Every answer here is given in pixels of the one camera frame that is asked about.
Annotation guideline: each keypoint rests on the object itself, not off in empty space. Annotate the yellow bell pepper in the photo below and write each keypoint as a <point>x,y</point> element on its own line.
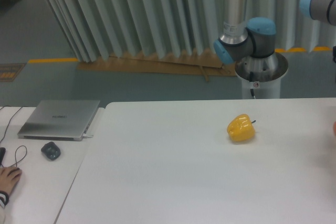
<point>241,129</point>

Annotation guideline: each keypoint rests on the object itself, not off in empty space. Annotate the striped cuff cream sleeve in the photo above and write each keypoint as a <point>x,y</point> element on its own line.
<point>4,197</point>

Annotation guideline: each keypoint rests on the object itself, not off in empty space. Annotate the black device at edge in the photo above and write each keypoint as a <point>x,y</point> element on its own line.
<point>2,154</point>

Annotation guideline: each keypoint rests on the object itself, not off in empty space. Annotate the pale green folding curtain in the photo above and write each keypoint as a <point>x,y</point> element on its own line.
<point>100,28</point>

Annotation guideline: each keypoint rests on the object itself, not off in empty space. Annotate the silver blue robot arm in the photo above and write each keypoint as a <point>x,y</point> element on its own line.
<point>250,44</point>

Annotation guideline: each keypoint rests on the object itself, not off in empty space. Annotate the pink object at edge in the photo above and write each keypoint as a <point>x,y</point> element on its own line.
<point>334,128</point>

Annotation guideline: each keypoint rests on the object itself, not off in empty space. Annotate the person's hand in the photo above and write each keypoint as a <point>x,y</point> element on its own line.
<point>10,176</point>

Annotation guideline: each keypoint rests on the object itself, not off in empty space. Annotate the white laptop cable plug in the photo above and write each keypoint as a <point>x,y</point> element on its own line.
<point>87,135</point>

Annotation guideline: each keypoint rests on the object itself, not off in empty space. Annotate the brown cardboard sheet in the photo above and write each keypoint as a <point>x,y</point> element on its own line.
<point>207,64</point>

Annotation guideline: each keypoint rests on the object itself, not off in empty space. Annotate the silver closed laptop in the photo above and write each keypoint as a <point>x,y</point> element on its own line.
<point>60,120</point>

